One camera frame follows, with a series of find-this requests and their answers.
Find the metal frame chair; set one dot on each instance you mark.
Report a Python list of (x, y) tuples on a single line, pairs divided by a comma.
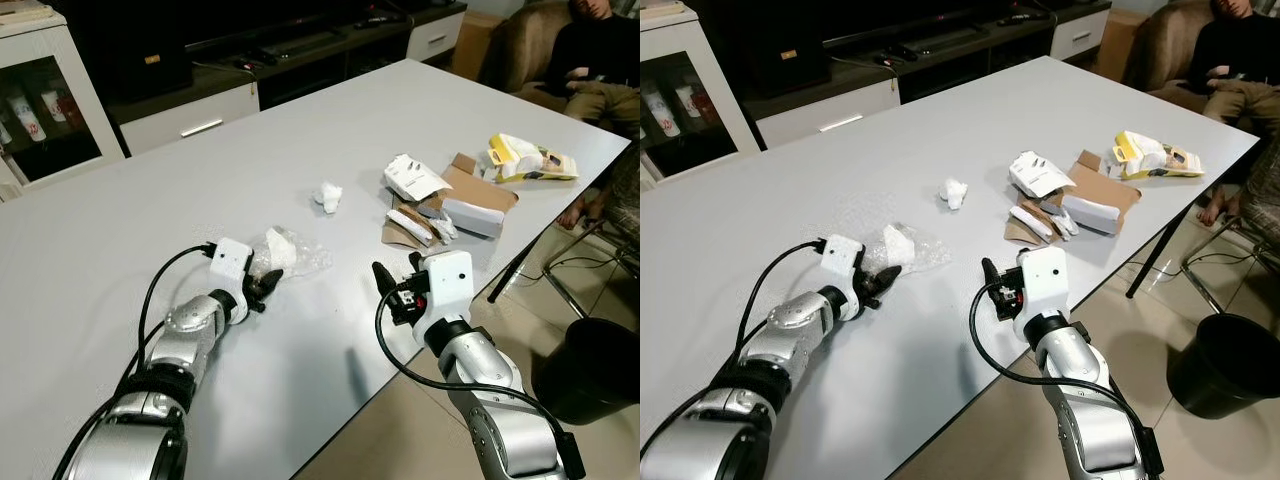
[(622, 200), (1265, 200)]

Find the clear plastic bag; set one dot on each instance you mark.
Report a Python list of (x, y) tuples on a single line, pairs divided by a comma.
[(282, 250), (897, 245)]

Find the white paper bag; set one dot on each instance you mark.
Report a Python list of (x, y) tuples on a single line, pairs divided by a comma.
[(1035, 172), (412, 178)]

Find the small white wrapper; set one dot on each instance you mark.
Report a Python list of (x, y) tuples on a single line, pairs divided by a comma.
[(1065, 224), (443, 228)]

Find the black rubbish bin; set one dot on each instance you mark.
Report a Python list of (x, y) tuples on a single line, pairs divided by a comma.
[(590, 370), (1225, 365)]

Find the flat white carton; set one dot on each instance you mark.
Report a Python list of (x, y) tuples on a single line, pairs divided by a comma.
[(470, 216), (1092, 212)]

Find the white glass door cabinet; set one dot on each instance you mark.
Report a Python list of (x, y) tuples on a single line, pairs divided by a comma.
[(728, 70), (95, 80)]

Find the white and black TV stand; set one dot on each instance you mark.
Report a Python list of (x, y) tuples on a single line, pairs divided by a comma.
[(190, 115), (830, 110)]

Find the white red printed cup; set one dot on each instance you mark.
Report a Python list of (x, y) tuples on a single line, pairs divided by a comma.
[(691, 101), (27, 115), (53, 107), (662, 112)]

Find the seated person in black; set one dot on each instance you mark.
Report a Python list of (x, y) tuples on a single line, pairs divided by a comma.
[(590, 50), (1240, 50)]

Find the brown cardboard box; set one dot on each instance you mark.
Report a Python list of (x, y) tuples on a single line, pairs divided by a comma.
[(475, 45), (1118, 45)]

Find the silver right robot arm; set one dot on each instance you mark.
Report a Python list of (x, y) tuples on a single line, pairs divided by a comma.
[(490, 400), (1085, 400)]

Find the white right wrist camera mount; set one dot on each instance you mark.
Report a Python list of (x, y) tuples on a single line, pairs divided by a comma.
[(1045, 285), (448, 285)]

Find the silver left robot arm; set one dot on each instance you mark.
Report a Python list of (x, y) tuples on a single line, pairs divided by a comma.
[(185, 335), (790, 325)]

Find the long white wrapper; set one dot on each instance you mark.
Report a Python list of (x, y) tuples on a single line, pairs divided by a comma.
[(410, 225), (1032, 222)]

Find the flat brown cardboard sheet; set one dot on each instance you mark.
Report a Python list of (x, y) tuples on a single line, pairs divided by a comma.
[(478, 183), (1105, 180)]

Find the black table leg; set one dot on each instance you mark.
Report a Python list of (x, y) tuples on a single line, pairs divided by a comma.
[(520, 263), (1160, 250)]

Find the yellow and white package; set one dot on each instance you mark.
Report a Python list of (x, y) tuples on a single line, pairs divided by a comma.
[(530, 160), (1155, 155)]

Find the brown armchair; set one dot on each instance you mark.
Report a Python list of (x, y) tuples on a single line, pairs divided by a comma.
[(525, 45), (1165, 45)]

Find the small brown paper piece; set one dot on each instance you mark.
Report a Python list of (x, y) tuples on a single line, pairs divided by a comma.
[(1015, 234), (395, 236)]

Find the crumpled white tissue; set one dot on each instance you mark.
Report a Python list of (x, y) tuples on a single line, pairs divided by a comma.
[(955, 193), (328, 197)]

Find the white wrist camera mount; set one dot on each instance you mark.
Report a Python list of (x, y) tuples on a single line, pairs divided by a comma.
[(1045, 285), (842, 262), (448, 285), (230, 262)]

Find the black speaker box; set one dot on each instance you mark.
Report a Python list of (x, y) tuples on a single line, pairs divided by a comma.
[(150, 65), (790, 62)]

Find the black remote control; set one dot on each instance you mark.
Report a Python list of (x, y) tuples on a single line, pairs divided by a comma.
[(887, 58), (248, 62)]

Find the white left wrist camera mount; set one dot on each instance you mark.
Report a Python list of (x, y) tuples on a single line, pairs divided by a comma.
[(230, 262), (842, 262)]

